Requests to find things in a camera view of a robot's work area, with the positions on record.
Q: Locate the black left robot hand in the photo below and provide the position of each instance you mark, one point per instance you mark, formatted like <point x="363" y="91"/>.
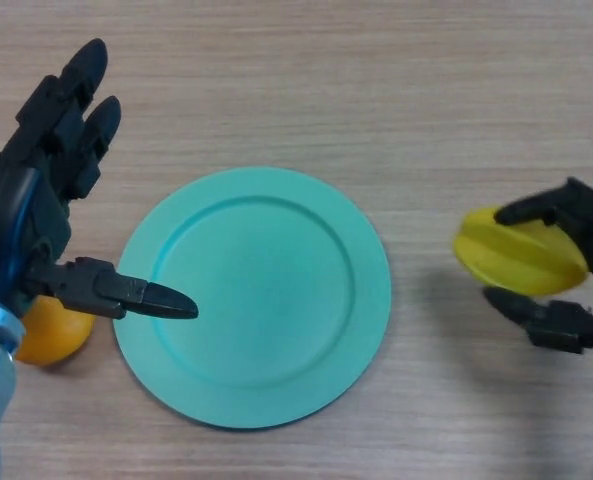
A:
<point x="26" y="210"/>

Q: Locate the yellow starfruit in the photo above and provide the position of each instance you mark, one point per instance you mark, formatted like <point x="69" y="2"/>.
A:
<point x="516" y="260"/>

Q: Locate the green round plate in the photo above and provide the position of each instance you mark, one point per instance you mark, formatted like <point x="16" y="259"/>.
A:
<point x="256" y="300"/>

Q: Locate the orange fruit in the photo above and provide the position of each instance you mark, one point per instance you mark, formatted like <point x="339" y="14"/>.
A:
<point x="56" y="340"/>

